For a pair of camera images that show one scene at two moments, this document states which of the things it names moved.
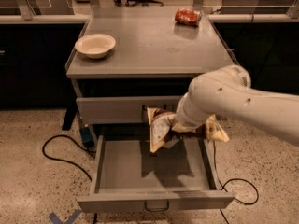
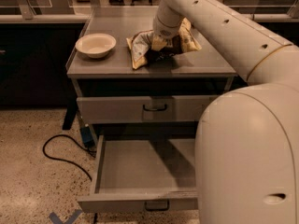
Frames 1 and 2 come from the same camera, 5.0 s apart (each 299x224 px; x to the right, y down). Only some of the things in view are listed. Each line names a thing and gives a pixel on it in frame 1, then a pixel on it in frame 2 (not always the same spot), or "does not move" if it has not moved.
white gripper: x=188 y=120 to x=163 y=32
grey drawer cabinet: x=126 y=60 does not move
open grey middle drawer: x=127 y=175 does not move
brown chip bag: x=161 y=122 to x=147 y=47
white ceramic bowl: x=96 y=46 does not move
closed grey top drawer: x=121 y=109 does not move
